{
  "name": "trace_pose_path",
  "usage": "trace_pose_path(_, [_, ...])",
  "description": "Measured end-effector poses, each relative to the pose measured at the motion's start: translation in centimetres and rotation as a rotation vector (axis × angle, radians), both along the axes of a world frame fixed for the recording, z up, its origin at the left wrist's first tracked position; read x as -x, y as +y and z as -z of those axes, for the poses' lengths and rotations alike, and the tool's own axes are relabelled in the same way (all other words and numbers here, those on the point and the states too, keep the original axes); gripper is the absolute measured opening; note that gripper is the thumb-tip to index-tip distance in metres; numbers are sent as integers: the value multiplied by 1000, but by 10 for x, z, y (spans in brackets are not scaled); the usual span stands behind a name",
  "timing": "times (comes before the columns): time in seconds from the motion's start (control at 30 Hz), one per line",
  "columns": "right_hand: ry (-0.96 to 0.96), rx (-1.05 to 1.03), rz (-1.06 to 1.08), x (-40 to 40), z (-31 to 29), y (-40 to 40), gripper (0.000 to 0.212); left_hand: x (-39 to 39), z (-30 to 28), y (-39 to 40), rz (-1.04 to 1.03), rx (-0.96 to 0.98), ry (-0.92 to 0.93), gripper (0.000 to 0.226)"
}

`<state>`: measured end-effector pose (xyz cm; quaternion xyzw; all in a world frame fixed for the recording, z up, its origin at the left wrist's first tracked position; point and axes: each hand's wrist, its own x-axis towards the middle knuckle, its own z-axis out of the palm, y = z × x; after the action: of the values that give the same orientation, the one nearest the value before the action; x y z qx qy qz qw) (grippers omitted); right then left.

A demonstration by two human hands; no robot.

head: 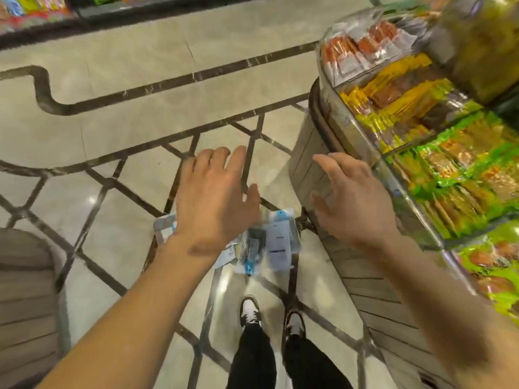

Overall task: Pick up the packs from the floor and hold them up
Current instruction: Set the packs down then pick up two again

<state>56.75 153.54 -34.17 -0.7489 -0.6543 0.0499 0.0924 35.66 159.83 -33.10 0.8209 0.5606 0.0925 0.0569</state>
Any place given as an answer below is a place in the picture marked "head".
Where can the person's right hand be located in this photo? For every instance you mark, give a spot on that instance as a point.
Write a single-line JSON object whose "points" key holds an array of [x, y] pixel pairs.
{"points": [[361, 210]]}

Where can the person's left hand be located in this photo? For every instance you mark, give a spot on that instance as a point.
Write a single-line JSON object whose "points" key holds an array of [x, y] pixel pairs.
{"points": [[211, 202]]}

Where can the pile of scourer packets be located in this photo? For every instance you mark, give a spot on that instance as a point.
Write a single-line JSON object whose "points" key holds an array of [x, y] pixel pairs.
{"points": [[279, 239]]}

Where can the person's right forearm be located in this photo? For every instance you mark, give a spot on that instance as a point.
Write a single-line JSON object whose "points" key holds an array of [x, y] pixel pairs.
{"points": [[446, 311]]}

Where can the person's left forearm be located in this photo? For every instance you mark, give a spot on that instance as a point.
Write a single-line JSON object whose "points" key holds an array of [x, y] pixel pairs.
{"points": [[134, 320]]}

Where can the wooden acrylic-bin snack stand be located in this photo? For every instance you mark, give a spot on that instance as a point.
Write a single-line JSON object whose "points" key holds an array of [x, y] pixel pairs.
{"points": [[302, 157]]}

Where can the pile of green snack packets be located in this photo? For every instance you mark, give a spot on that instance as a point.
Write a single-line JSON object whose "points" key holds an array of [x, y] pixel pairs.
{"points": [[454, 170]]}

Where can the pile of yellow-green snack packets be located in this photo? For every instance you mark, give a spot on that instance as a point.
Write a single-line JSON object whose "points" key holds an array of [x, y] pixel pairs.
{"points": [[389, 97]]}

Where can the black and white sneaker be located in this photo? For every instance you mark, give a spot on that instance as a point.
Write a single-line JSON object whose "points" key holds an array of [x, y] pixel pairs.
{"points": [[249, 316], [295, 324]]}

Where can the black trousers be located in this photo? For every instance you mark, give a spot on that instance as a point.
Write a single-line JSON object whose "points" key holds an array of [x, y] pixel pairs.
{"points": [[251, 360]]}

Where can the pile of orange snack packets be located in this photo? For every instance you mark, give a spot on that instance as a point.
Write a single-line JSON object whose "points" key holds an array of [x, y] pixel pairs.
{"points": [[365, 44]]}

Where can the wooden glass-edged display counter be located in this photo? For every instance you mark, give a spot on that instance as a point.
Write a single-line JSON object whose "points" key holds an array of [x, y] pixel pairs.
{"points": [[28, 311]]}

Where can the rows of hanging snack pouches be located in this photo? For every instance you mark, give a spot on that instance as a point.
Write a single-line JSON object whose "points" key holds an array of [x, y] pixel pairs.
{"points": [[24, 8]]}

